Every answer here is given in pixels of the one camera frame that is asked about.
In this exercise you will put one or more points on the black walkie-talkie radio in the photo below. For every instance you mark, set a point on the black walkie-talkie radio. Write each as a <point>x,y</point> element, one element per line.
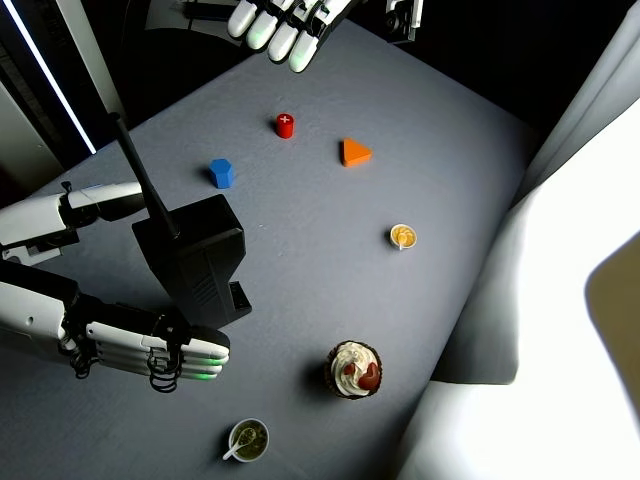
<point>200,260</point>

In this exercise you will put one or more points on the toy cupcake with white cream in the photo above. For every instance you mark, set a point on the toy cupcake with white cream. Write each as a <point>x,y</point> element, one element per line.
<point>355,372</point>

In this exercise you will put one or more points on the small cup with orange latte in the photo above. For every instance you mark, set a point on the small cup with orange latte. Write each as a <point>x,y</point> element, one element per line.
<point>403,236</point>

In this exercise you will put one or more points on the red cylinder block white cross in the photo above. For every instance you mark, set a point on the red cylinder block white cross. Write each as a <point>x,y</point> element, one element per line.
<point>285,126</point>

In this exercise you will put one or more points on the blue hexagon block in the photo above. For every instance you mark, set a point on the blue hexagon block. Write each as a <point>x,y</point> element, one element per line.
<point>222,174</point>

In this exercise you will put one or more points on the black wrist camera white bracket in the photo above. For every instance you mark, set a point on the black wrist camera white bracket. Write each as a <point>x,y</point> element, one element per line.
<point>402,20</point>

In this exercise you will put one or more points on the orange triangle block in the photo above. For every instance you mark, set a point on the orange triangle block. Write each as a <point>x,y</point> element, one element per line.
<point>354,152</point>

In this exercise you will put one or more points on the white bowl with green soup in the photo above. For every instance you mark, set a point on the white bowl with green soup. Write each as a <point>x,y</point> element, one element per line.
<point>250,440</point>

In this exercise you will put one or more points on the grey table cloth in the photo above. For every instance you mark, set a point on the grey table cloth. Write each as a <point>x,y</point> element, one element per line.
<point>310,300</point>

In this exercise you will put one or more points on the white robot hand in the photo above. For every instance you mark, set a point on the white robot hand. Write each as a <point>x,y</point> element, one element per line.
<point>285,30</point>
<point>125,340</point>

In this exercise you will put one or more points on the white backdrop curtain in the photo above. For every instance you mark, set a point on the white backdrop curtain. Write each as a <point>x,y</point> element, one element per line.
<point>550,250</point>

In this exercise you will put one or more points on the black frame with white strip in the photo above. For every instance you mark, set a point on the black frame with white strip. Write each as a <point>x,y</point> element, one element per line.
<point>52,75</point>

